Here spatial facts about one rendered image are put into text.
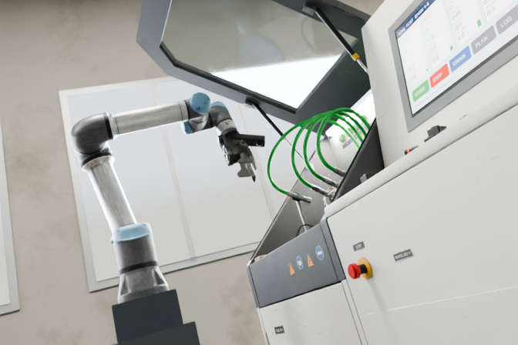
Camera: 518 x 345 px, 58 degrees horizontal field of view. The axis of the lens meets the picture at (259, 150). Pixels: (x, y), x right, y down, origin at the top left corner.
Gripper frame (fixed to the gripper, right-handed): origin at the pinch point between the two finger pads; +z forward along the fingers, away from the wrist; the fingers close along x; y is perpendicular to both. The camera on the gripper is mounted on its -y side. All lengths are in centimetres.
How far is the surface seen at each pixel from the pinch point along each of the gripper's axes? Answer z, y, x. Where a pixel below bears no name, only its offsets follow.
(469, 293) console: 74, -5, 60
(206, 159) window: -109, -17, -140
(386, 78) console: 9, -36, 42
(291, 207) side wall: 2.4, -17.3, -31.5
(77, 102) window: -176, 57, -117
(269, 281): 32.1, 7.8, -19.4
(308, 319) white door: 53, 6, -3
